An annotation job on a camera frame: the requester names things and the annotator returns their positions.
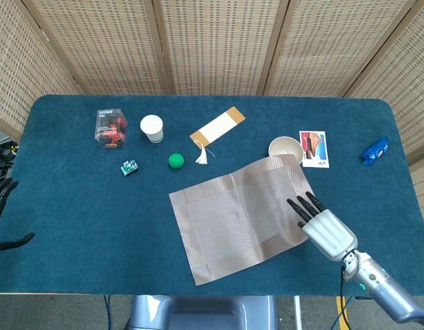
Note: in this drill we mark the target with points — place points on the white paper cup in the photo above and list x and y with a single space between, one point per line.
152 129

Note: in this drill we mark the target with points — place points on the white table leg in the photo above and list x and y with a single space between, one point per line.
297 313

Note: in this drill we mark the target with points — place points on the blue snack packet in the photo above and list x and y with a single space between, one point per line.
375 151

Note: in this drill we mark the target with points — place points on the beige bookmark with tassel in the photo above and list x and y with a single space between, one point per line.
219 127

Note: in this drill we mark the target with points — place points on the blue table cover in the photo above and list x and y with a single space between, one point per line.
95 223

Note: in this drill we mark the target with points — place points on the green ball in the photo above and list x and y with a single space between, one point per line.
176 161

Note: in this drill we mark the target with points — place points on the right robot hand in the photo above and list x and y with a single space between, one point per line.
330 233

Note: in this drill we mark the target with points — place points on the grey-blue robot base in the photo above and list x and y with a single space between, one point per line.
201 313

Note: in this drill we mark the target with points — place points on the brown woven placemat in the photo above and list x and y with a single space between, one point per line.
232 220

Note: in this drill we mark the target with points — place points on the green toy tank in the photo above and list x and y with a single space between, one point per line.
129 168

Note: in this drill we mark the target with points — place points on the photo postcard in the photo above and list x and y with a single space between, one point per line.
317 148

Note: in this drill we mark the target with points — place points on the woven folding screen panel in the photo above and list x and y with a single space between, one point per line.
219 44
404 86
22 62
105 44
332 44

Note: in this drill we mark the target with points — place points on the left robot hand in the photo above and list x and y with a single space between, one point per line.
2 197

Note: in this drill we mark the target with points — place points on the clear box with red toys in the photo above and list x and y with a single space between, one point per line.
110 129

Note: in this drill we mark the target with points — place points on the white bowl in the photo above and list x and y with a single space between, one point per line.
282 146

